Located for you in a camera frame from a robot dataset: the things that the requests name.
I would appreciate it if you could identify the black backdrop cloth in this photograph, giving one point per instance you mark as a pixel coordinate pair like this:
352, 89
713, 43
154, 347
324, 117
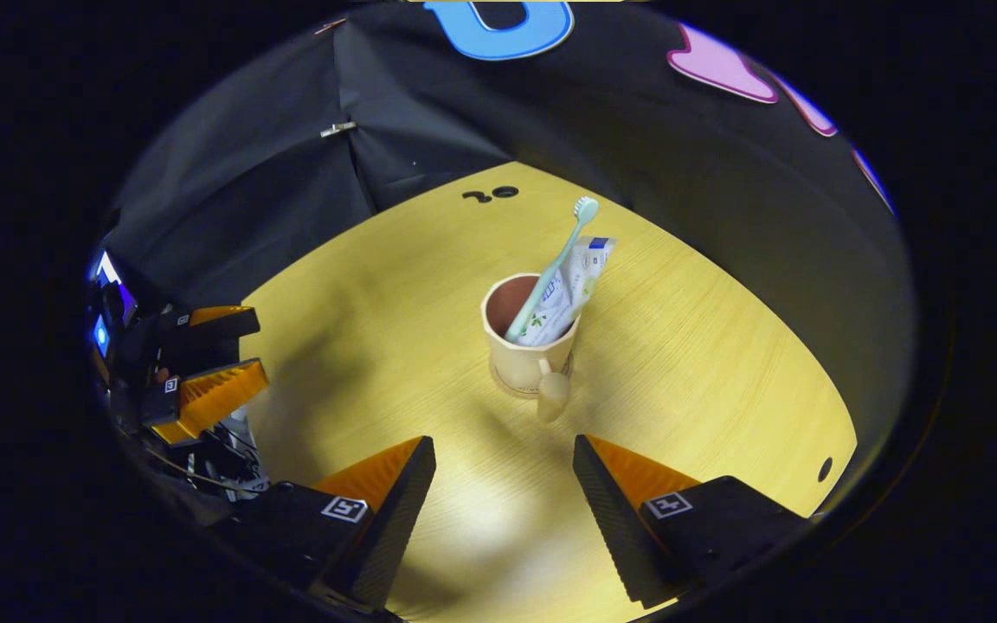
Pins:
637, 130

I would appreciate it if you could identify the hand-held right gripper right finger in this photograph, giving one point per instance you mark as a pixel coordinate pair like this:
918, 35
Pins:
620, 536

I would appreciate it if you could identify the light green toothbrush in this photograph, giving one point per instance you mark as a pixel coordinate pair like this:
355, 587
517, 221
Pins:
550, 268

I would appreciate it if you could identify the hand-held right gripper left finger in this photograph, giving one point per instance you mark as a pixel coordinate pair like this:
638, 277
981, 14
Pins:
395, 536

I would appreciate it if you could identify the white toothpaste tube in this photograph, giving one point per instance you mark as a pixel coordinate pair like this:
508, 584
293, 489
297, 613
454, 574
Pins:
581, 272

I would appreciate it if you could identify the round brown coaster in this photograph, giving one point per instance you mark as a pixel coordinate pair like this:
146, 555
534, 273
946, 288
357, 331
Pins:
497, 384

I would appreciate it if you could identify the silver clip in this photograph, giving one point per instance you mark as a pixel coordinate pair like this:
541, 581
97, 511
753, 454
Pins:
338, 129

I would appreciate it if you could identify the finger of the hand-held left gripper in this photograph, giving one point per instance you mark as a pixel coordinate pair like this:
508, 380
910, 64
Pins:
217, 394
213, 331

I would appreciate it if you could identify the wooden desktop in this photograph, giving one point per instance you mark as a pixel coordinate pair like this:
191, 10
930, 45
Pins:
723, 363

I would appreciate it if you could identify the beige cup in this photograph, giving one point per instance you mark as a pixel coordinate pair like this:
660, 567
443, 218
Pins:
524, 363

